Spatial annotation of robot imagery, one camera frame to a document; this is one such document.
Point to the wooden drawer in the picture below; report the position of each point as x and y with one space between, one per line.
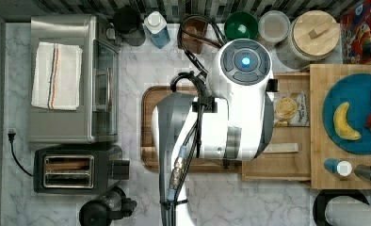
285 166

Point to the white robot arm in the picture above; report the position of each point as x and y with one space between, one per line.
225 113

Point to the snack packet in drawer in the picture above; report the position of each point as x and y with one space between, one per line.
291 110

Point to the brown wooden tray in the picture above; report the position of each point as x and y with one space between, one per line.
151 97

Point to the brown wooden utensil holder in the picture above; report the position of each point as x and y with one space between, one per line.
194 26

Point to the flat wooden stick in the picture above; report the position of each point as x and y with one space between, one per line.
281 148

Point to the blue white carton bottle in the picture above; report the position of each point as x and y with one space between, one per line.
157 29

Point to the green mug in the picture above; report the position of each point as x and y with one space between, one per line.
241 25

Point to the black round canister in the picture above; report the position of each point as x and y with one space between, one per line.
128 23

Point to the silver toaster oven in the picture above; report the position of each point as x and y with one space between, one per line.
95 120

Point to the black coffee grinder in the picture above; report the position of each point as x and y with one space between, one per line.
112 205

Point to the black two-slot toaster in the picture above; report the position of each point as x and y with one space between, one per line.
79 169

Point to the clear plastic lidded container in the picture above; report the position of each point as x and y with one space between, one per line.
273 27

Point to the white striped folded towel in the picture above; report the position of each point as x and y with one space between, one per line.
57 75

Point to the glass jar wooden lid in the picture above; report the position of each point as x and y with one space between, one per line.
313 35

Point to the yellow plush banana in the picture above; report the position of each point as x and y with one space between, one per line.
341 125

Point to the blue shaker white cap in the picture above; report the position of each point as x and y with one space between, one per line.
340 167

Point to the teal round plate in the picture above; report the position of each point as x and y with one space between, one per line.
356 90

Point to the paper towel roll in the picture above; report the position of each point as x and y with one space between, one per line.
341 208

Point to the red Froot Loops box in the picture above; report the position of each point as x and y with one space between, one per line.
356 35

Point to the dark shaker white cap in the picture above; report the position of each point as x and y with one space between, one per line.
369 172

